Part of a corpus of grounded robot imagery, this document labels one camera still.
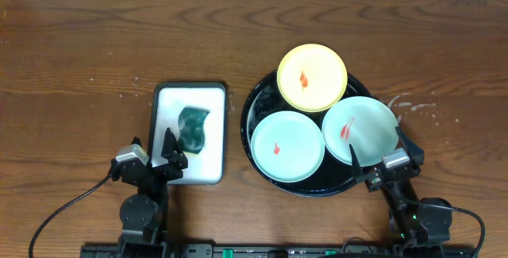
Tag yellow plate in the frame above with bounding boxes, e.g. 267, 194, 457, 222
277, 44, 348, 113

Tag round black tray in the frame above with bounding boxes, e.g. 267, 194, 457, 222
241, 71, 355, 197

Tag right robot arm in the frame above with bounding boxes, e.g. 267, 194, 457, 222
349, 127, 452, 257

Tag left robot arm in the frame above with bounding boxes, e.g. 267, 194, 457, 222
108, 129, 188, 258

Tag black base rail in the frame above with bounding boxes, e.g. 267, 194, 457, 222
79, 244, 471, 258

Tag white rectangular sponge tray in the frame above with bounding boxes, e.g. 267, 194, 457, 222
148, 82, 227, 184

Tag green sponge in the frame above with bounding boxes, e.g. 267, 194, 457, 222
178, 106, 210, 154

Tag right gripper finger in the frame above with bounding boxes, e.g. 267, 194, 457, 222
395, 126, 423, 161
349, 144, 364, 183

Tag light green plate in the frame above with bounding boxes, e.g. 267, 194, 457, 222
321, 96, 398, 167
250, 111, 325, 183

